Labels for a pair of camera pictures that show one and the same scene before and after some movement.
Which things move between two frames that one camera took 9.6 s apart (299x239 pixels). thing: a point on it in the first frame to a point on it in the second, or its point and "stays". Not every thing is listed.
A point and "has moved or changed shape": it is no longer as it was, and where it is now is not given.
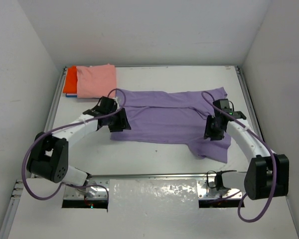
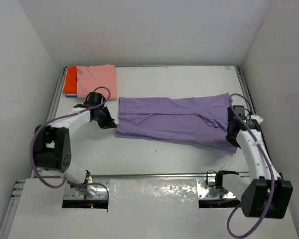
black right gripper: [210, 133] to [231, 141]
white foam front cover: [148, 208] stays
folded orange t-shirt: [71, 81] stays
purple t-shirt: [174, 117] has moved or changed shape
